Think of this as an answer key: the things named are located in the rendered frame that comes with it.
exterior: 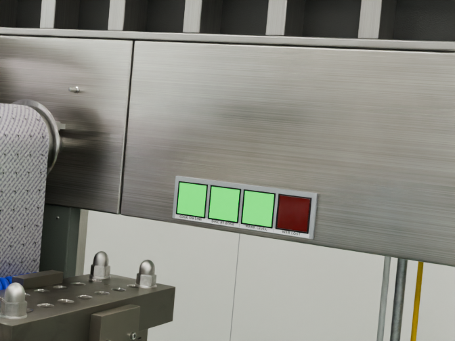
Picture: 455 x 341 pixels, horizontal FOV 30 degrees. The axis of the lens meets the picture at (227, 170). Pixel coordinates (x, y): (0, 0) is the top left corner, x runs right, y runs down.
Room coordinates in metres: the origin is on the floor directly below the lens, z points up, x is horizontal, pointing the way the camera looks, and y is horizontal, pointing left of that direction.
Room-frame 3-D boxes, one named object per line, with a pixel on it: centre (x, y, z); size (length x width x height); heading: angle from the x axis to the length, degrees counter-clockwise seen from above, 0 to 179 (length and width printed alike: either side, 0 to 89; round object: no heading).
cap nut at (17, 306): (1.12, 0.27, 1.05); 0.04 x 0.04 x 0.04
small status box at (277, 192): (1.33, -0.03, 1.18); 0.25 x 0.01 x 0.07; 62
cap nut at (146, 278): (1.41, 0.12, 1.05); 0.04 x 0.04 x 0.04
